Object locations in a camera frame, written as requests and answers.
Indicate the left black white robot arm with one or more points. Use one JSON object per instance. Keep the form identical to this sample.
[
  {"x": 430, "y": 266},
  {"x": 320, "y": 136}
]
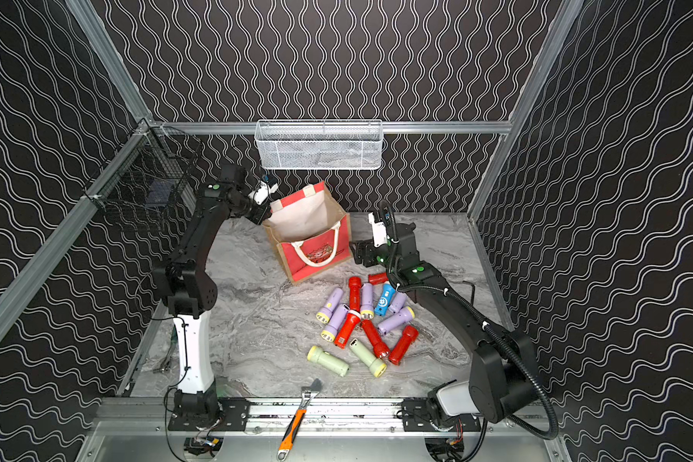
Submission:
[{"x": 190, "y": 294}]

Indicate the red jute Christmas tote bag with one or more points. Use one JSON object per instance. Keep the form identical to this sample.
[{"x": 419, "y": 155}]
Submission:
[{"x": 309, "y": 232}]

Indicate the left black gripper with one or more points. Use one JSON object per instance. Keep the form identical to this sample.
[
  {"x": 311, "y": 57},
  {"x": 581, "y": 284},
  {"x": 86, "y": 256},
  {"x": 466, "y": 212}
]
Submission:
[{"x": 257, "y": 209}]

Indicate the purple flashlight beside red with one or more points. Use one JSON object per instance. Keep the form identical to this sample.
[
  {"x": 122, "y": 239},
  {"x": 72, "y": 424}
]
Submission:
[{"x": 333, "y": 327}]

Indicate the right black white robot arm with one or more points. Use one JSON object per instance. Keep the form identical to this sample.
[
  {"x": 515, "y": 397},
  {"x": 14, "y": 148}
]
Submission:
[{"x": 504, "y": 380}]

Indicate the green flashlight right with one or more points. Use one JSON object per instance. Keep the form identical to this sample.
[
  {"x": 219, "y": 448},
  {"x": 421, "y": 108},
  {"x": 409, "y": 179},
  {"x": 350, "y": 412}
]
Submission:
[{"x": 376, "y": 366}]

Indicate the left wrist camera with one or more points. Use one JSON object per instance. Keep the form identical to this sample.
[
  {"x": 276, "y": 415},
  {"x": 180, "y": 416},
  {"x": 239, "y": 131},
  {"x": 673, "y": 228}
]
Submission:
[{"x": 267, "y": 186}]

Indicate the white wire mesh basket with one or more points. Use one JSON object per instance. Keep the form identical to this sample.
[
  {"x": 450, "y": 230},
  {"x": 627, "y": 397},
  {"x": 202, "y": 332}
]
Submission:
[{"x": 313, "y": 144}]

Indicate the orange handled adjustable wrench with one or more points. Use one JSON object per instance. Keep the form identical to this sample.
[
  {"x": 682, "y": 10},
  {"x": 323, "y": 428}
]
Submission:
[{"x": 307, "y": 395}]

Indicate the purple flashlight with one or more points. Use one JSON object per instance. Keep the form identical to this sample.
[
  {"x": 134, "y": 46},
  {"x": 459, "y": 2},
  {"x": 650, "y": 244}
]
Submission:
[
  {"x": 333, "y": 327},
  {"x": 398, "y": 302},
  {"x": 333, "y": 301},
  {"x": 366, "y": 307},
  {"x": 402, "y": 317}
]

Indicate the red flashlight top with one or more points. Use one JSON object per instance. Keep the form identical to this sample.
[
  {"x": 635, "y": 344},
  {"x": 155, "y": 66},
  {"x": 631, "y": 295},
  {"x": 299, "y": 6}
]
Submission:
[{"x": 378, "y": 278}]

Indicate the black wire mesh basket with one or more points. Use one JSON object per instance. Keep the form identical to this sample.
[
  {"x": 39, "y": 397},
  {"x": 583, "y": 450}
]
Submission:
[{"x": 150, "y": 183}]

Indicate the green flashlight left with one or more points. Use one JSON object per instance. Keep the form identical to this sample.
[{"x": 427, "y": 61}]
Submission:
[{"x": 333, "y": 364}]

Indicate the green flashlight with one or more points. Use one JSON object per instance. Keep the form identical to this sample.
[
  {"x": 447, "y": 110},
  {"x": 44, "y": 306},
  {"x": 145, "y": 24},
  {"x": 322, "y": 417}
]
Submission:
[
  {"x": 376, "y": 366},
  {"x": 333, "y": 364}
]

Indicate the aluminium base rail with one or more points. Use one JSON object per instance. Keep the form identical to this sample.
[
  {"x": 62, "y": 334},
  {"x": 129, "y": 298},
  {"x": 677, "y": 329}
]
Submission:
[{"x": 269, "y": 417}]

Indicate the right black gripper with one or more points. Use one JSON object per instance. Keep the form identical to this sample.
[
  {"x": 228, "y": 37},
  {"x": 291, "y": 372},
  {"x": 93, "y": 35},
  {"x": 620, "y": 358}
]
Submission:
[{"x": 366, "y": 251}]

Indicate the blue white flashlight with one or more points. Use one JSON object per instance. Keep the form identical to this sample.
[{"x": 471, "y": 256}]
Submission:
[{"x": 385, "y": 299}]

